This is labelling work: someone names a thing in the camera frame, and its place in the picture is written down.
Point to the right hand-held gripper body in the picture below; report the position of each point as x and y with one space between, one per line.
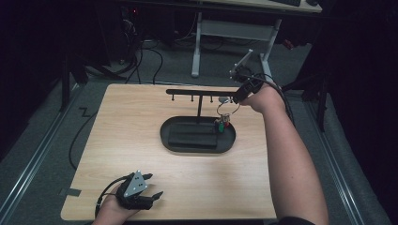
247 76

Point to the person's left hand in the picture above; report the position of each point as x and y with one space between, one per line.
109 209

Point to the dark tape piece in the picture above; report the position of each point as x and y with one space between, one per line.
73 192

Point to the white desk frame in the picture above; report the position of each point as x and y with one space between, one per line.
234 29

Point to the person's dark sleeve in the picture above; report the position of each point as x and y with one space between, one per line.
295 221

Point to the metal floor rail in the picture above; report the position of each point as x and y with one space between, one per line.
36 156
337 172

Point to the black keyboard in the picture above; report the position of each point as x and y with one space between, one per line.
287 2

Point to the black rectangular box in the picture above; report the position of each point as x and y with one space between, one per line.
192 137

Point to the black key rack with tray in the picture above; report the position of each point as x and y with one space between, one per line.
187 92

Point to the black computer mouse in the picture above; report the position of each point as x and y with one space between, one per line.
312 2

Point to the small red object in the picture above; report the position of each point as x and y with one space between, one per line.
288 44

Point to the black metal stand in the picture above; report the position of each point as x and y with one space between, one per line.
322 109
65 93

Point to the grey round table grommet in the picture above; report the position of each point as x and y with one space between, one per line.
222 99

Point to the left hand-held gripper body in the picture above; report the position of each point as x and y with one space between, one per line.
136 184

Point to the person's right hand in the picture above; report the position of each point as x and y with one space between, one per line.
266 100

